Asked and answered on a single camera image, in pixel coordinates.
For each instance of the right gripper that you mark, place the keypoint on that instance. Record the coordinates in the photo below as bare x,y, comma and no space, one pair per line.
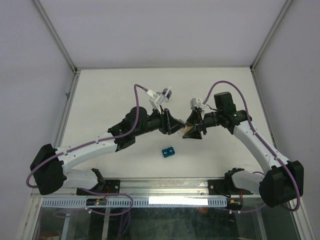
196,117

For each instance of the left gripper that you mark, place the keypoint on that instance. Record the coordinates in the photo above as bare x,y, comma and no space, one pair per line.
169,124

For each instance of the clear pill bottle yellow capsules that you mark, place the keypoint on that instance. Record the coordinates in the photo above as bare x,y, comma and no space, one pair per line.
185,129

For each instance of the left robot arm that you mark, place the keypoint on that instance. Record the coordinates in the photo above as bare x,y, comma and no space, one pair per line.
54,168

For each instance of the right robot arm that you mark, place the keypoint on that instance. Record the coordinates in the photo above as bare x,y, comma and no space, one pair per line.
281,180

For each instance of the teal pill organizer box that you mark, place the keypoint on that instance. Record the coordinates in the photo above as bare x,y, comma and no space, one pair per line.
168,152

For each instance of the white blue pill bottle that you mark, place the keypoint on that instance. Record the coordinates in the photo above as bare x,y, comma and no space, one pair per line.
167,93

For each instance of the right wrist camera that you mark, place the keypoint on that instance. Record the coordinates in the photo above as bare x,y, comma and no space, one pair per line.
197,104

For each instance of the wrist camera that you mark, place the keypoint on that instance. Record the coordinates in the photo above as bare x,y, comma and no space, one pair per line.
156,99
197,104

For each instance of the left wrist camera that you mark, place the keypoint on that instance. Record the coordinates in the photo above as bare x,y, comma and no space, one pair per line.
156,99

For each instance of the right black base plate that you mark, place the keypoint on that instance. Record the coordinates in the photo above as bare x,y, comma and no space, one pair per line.
224,187

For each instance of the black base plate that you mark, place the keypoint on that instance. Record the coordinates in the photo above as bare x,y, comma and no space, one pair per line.
109,186
224,187

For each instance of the aluminium mounting rail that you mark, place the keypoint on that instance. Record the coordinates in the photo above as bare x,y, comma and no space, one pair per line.
160,187

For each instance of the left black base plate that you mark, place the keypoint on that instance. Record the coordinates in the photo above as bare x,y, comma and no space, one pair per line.
109,186

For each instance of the perforated cable tray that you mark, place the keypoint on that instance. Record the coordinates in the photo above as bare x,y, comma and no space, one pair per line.
138,202

